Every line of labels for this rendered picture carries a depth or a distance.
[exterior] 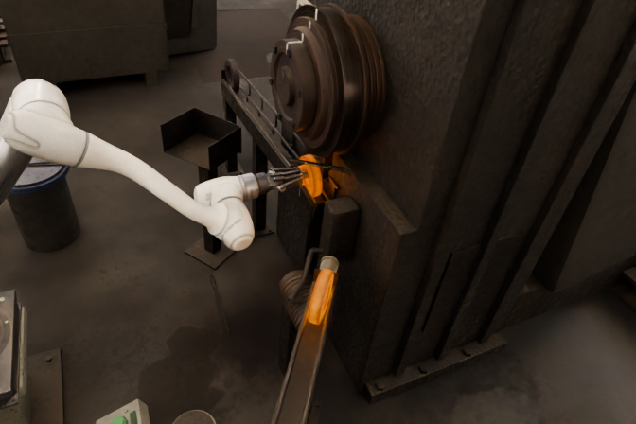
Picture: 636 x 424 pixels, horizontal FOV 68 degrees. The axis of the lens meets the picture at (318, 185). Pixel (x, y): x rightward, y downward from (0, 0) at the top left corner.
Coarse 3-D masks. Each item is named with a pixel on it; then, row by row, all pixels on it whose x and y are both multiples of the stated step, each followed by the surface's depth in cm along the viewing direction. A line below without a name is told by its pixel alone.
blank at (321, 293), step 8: (320, 272) 131; (328, 272) 132; (320, 280) 128; (328, 280) 129; (320, 288) 127; (328, 288) 136; (312, 296) 126; (320, 296) 126; (328, 296) 138; (312, 304) 126; (320, 304) 126; (312, 312) 127; (320, 312) 127; (312, 320) 129; (320, 320) 131
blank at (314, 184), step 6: (306, 156) 168; (312, 156) 168; (300, 168) 174; (306, 168) 168; (312, 168) 164; (318, 168) 165; (312, 174) 164; (318, 174) 164; (306, 180) 174; (312, 180) 165; (318, 180) 164; (306, 186) 173; (312, 186) 166; (318, 186) 165; (312, 192) 168; (318, 192) 167
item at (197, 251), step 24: (168, 120) 198; (192, 120) 210; (216, 120) 205; (168, 144) 203; (192, 144) 208; (216, 144) 188; (240, 144) 204; (216, 168) 209; (216, 240) 233; (216, 264) 231
